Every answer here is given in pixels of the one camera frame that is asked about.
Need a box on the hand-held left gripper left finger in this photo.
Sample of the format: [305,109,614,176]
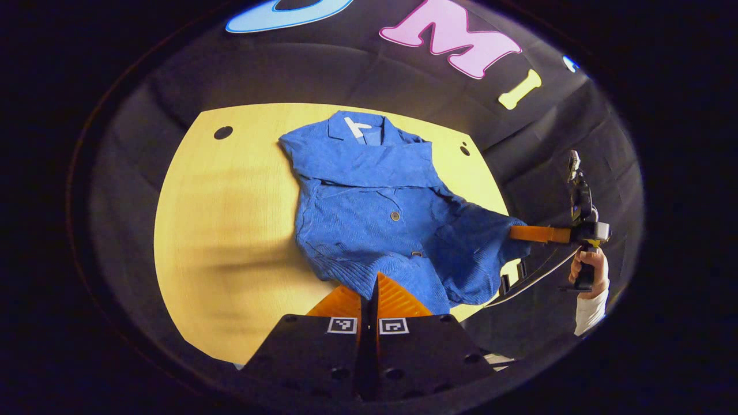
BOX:
[241,282,370,402]

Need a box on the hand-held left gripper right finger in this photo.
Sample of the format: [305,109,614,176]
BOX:
[369,272,498,402]

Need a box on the blue button-up jacket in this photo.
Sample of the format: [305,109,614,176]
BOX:
[278,110,532,315]

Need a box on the thin gripper cable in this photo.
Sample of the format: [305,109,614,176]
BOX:
[483,244,584,310]

